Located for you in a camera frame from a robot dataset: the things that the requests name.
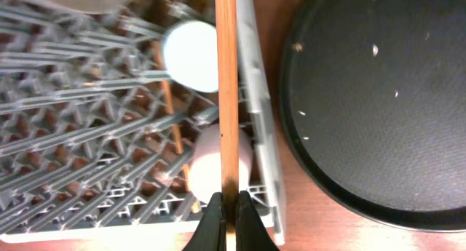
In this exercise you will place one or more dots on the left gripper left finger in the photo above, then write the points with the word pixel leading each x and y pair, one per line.
pixel 210 234

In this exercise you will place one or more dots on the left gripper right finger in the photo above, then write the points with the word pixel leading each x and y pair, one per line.
pixel 251 235

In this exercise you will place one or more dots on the pink cup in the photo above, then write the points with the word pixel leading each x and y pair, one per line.
pixel 205 169

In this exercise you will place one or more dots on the wooden chopstick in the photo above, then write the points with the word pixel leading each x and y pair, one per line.
pixel 226 26
pixel 165 85

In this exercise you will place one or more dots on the light blue cup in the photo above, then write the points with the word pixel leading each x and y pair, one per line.
pixel 191 56

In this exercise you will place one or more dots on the grey dishwasher rack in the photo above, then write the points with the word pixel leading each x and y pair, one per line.
pixel 87 147

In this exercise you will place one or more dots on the round black tray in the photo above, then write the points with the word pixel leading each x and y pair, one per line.
pixel 372 99

